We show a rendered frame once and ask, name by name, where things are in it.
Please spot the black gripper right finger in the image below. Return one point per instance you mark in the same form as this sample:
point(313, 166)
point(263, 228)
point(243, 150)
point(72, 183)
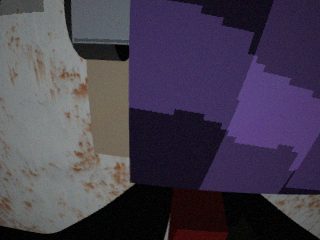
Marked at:
point(251, 217)

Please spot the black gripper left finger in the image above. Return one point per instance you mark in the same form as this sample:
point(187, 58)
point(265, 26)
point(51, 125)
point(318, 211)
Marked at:
point(141, 213)

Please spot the red-headed stop pin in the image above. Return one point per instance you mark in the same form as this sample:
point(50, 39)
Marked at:
point(197, 215)

